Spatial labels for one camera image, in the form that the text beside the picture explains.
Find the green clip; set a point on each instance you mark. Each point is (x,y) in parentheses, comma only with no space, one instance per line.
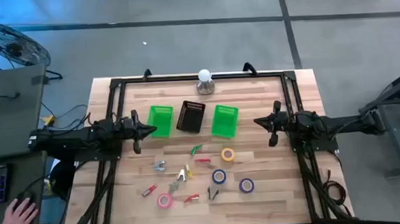
(195,149)

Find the yellow stapler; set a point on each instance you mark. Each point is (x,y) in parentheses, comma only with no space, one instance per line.
(188,172)

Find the black staple remover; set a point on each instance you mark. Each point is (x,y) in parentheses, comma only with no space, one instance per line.
(212,192)

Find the purple tape roll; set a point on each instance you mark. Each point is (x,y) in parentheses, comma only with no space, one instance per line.
(241,186)

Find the black chair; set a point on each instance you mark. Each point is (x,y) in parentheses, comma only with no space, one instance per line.
(61,181)

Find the grey staple remover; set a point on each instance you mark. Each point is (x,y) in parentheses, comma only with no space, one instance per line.
(173,186)

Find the green plastic basket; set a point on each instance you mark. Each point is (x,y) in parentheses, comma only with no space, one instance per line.
(161,122)
(224,122)

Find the grey desk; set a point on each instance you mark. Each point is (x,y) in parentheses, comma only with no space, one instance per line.
(12,135)
(24,162)

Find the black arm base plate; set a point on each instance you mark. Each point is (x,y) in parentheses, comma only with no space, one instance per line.
(325,148)

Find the yellow tape roll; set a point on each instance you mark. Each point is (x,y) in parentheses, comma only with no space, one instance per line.
(228,149)

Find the black aluminium table frame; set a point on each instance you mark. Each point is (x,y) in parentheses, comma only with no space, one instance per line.
(201,77)

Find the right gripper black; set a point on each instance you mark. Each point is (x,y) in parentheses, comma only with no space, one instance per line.
(278,123)

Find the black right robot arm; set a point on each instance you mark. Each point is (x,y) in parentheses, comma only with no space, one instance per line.
(341,123)

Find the black computer mouse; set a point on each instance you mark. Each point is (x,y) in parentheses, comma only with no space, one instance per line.
(22,196)

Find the slim red stapler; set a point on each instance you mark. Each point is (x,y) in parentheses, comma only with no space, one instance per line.
(202,160)

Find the white bulb on metal base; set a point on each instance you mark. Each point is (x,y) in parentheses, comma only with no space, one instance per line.
(205,75)

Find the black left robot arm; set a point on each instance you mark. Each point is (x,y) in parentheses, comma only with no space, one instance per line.
(71,139)

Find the person's hand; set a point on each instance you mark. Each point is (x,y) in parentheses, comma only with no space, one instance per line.
(17,219)

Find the grey metal cart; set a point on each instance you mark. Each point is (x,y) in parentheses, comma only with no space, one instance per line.
(398,139)

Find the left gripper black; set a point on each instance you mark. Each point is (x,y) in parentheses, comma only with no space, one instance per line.
(136,130)

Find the black plastic basket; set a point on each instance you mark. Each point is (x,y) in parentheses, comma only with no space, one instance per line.
(190,117)

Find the black floor fan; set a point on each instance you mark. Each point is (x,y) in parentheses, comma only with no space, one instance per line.
(13,48)

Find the pink tape roll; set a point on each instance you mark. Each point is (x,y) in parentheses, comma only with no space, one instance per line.
(158,201)

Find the blue tape roll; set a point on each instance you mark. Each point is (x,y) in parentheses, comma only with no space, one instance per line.
(213,177)

